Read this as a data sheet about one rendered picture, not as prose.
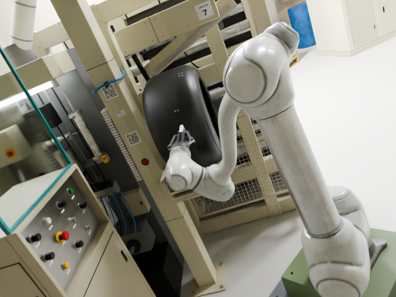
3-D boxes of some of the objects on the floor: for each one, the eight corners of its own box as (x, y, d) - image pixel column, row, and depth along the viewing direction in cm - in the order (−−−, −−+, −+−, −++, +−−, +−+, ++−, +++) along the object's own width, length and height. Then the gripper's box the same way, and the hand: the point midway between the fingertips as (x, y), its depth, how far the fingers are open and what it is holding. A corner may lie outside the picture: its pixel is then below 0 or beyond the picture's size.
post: (199, 289, 228) (-12, -115, 137) (200, 274, 240) (7, -105, 149) (216, 284, 226) (13, -130, 134) (216, 270, 238) (30, -119, 146)
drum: (304, 42, 842) (294, 3, 805) (329, 36, 791) (319, -5, 755) (291, 50, 806) (281, 11, 769) (316, 45, 755) (306, 2, 719)
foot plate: (190, 299, 223) (188, 296, 223) (192, 270, 248) (191, 267, 247) (225, 290, 218) (225, 287, 217) (224, 261, 243) (224, 259, 242)
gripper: (191, 141, 131) (191, 116, 152) (162, 151, 134) (167, 125, 154) (197, 155, 135) (197, 129, 155) (170, 165, 138) (173, 137, 158)
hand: (182, 130), depth 152 cm, fingers closed
